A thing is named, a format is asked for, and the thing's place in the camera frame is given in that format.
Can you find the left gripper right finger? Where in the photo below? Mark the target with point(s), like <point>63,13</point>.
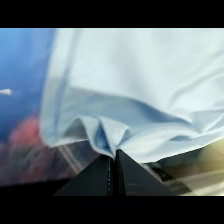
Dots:
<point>136,181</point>

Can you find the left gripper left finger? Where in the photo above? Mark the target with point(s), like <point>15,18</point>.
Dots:
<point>95,180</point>

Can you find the light blue shirt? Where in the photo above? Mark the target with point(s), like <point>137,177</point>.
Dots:
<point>140,86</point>

